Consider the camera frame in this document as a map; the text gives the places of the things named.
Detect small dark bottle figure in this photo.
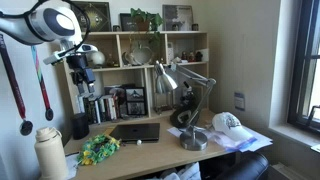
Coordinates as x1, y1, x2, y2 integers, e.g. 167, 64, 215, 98
105, 53, 118, 68

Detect small black picture frame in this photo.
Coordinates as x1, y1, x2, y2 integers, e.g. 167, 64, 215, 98
119, 12, 139, 33

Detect white baseball cap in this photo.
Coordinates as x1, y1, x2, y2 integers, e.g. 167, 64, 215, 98
211, 111, 255, 143

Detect wooden shelf hutch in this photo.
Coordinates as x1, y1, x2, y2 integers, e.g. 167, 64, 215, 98
54, 30, 211, 126

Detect cream water bottle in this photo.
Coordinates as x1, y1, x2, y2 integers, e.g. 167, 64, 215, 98
33, 125, 69, 180

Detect black window frame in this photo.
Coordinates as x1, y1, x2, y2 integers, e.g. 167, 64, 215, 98
287, 0, 320, 136

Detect white paper under bottle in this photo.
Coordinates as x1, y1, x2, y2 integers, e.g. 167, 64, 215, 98
64, 152, 81, 180

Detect medal with multicolour ribbon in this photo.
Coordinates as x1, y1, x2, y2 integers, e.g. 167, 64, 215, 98
30, 44, 55, 122

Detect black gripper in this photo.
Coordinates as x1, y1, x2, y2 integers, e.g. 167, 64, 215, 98
65, 53, 97, 95

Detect white paper sheets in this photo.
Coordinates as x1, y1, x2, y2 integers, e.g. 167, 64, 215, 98
167, 124, 274, 154

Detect upright dark picture book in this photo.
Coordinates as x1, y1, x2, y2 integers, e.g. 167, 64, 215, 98
103, 83, 127, 116

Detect potted green plant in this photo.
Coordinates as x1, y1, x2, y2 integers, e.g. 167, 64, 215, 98
129, 7, 165, 44

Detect small black figurine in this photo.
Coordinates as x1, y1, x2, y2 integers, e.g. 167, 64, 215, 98
194, 50, 204, 63

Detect grey framed picture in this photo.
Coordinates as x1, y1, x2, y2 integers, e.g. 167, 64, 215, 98
162, 4, 194, 32

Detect white spine book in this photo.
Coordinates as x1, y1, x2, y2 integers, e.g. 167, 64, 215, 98
77, 94, 86, 114
107, 95, 118, 122
94, 99, 102, 124

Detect dark gold framed art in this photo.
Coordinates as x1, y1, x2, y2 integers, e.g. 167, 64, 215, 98
70, 0, 113, 33

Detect dark wall sticker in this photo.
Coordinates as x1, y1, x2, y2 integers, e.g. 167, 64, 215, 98
233, 91, 246, 112

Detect green yellow lei garland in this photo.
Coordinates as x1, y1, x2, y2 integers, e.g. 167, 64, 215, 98
77, 133, 122, 167

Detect tall white card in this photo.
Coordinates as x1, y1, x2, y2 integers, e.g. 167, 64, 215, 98
166, 41, 175, 64

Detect medal with red ribbon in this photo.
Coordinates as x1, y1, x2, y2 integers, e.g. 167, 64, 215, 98
0, 33, 34, 137

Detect white antler bowl ornament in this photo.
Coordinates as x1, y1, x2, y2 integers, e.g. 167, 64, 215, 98
121, 41, 154, 67

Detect black double photo frame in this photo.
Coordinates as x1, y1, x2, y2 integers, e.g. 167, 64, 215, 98
124, 87, 149, 117

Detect white box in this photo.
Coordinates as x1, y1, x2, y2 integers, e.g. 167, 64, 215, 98
199, 48, 210, 63

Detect black microscope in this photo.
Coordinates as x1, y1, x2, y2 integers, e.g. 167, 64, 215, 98
179, 81, 198, 108

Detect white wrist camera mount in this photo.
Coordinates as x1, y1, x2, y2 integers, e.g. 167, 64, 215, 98
42, 42, 100, 66

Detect clear purple plastic bag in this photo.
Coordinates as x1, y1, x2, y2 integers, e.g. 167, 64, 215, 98
204, 128, 258, 149

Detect black laptop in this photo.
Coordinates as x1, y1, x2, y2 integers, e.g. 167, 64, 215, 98
109, 122, 161, 144

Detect black window handle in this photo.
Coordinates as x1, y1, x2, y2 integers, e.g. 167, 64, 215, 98
306, 104, 320, 127

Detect white globe ornament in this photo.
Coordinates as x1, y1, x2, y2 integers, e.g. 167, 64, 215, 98
87, 50, 106, 67

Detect dark spine book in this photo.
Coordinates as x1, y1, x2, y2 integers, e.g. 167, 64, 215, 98
99, 97, 108, 123
83, 96, 96, 125

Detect black leather chair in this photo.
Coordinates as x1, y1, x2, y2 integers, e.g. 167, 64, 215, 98
213, 151, 270, 180

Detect silver desk lamp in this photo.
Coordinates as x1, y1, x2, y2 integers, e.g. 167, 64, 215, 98
153, 60, 217, 152

